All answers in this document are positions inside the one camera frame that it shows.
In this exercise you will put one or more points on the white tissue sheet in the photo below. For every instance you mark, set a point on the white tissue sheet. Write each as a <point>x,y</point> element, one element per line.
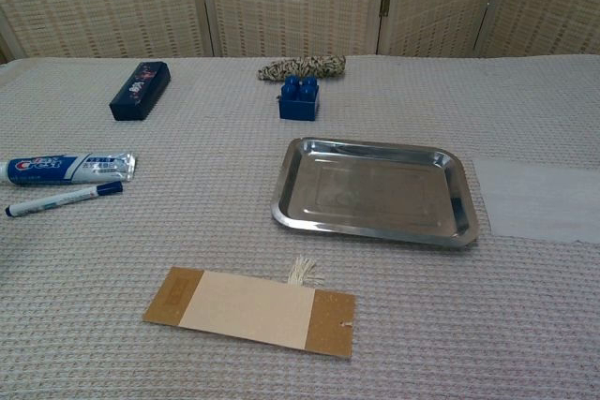
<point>539,198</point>

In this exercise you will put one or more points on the silver metal tray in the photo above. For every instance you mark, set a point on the silver metal tray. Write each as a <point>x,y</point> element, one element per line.
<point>375,194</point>

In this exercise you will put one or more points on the dark blue small box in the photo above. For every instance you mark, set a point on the dark blue small box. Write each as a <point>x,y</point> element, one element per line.
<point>139,91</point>

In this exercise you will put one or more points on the blue plastic building block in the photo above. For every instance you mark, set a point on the blue plastic building block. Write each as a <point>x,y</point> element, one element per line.
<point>298,107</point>

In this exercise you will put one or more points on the leopard print fabric scrunchie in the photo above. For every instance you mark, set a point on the leopard print fabric scrunchie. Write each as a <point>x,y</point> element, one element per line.
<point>309,65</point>

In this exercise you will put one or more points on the grey woven tablecloth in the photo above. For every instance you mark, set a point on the grey woven tablecloth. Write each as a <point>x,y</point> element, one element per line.
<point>197,222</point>

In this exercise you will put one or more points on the brown cream cardboard bookmark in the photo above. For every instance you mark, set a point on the brown cream cardboard bookmark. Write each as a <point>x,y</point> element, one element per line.
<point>248,308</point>

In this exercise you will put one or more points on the woven beige folding screen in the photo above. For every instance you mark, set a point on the woven beige folding screen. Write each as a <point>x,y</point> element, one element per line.
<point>290,2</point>

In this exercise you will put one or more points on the brass screen hinge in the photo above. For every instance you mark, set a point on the brass screen hinge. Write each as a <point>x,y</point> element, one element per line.
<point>385,4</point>

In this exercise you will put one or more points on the blue white marker pen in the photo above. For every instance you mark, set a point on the blue white marker pen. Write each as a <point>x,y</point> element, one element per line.
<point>61,198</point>

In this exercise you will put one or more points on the blue white toothpaste tube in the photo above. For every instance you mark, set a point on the blue white toothpaste tube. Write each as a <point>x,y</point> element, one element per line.
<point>56,169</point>

